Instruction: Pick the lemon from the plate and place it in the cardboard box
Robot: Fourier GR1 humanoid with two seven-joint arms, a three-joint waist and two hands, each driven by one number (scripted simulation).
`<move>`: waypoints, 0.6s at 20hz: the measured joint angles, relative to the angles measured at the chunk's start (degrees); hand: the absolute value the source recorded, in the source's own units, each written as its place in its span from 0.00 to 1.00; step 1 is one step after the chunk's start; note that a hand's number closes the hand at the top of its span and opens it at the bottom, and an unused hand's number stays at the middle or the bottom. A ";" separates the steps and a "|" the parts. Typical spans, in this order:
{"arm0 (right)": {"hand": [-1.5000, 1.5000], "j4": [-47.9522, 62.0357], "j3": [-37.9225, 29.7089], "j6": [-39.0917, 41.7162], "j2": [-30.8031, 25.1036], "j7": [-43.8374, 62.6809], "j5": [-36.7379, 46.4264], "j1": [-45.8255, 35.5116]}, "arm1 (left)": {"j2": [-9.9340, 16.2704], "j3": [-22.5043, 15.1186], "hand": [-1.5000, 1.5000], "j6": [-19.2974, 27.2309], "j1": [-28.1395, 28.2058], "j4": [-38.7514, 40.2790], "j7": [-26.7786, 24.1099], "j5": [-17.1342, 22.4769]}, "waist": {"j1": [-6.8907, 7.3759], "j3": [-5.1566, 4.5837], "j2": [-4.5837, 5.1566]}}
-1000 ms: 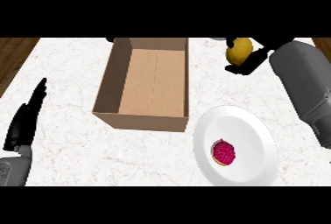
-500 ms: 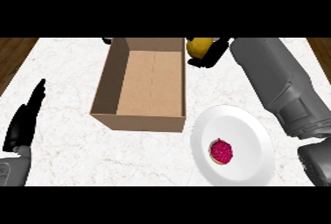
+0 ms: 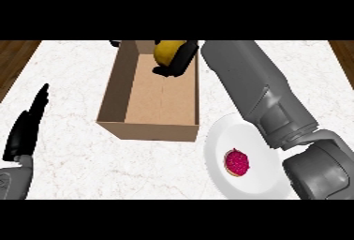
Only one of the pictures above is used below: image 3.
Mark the pink frosted cupcake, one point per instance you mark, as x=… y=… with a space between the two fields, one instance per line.
x=237 y=162

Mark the white plate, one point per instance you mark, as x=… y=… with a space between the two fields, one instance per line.
x=240 y=168

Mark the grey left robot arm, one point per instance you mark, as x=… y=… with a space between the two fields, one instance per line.
x=16 y=178

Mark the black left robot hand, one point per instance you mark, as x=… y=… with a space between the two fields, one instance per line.
x=23 y=131

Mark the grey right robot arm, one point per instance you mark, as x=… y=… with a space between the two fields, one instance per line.
x=272 y=115

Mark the brown cardboard box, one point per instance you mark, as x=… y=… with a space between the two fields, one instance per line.
x=157 y=97

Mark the yellow lemon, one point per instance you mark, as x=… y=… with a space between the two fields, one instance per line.
x=168 y=52

